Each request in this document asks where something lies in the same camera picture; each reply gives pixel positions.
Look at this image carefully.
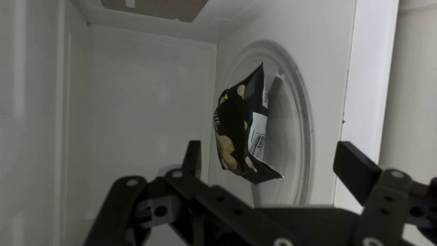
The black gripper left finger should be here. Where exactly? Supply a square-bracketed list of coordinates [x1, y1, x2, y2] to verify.
[181, 141, 201, 178]

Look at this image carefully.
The glass microwave turntable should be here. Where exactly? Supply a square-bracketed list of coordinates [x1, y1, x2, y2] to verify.
[229, 41, 314, 206]

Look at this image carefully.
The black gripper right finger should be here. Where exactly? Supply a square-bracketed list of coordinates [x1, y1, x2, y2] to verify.
[333, 141, 382, 205]

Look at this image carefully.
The white microwave oven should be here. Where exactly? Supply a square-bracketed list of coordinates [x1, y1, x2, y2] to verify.
[0, 0, 400, 246]

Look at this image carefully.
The black snack packet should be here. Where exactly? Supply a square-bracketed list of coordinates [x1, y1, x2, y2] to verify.
[213, 64, 283, 185]

